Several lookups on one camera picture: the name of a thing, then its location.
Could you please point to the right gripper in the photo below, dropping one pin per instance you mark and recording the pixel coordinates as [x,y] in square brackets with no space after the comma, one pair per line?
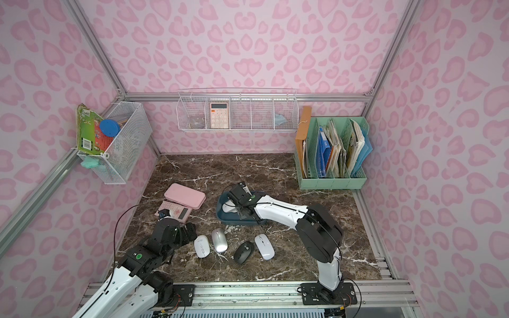
[240,197]

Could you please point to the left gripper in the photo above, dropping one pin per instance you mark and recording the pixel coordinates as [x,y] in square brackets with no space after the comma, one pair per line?
[185,232]

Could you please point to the white rounded mouse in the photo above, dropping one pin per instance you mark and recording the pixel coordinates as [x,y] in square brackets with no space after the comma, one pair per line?
[229,207]

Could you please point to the teal storage box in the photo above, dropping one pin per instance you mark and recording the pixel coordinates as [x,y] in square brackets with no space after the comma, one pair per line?
[233,218]

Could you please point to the white ribbed mouse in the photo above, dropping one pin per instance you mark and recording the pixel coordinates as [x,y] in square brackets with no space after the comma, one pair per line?
[202,247]

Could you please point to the silver mouse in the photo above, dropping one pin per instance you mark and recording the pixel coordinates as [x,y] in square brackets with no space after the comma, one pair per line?
[219,240]

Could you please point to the black Lecoo mouse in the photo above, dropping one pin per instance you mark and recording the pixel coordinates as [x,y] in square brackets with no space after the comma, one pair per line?
[243,252]

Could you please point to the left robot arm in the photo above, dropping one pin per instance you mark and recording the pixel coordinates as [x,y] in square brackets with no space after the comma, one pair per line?
[135,285]

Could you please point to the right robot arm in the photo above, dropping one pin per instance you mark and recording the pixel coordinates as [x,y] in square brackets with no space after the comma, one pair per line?
[319,232]

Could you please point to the pink calculator on table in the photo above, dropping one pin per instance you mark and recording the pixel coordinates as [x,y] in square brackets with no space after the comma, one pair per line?
[178,212]

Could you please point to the pink pencil case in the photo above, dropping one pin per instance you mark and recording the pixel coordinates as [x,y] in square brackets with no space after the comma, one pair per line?
[188,197]

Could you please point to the pink calculator in basket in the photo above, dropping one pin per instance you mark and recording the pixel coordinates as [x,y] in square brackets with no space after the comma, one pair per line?
[219,115]

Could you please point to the green file organizer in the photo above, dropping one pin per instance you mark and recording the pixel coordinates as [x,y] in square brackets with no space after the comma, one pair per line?
[346,140]

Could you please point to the brown folder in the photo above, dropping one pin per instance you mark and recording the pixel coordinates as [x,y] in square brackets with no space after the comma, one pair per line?
[301,136]

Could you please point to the mint green clip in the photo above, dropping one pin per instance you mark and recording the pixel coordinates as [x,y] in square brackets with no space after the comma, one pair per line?
[94,163]

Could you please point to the blue round lid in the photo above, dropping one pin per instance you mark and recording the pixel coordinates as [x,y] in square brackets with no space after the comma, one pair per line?
[109,128]

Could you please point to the green card package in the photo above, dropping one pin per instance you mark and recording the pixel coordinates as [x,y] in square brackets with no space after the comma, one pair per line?
[87,123]

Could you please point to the light blue folder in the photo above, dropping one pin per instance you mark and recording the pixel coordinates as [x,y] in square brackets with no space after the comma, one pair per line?
[365,151]

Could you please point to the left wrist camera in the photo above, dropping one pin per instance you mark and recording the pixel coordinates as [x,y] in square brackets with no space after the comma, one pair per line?
[164,213]

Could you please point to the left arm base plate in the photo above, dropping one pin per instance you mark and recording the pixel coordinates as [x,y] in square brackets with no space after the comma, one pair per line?
[180,295]

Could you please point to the white wire shelf basket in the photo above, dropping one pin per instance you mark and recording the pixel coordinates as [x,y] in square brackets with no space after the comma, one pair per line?
[257,110]

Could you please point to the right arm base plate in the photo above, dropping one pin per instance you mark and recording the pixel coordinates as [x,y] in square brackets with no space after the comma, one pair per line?
[314,294]

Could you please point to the white wire basket left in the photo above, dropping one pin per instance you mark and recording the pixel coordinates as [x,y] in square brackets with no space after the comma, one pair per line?
[122,152]

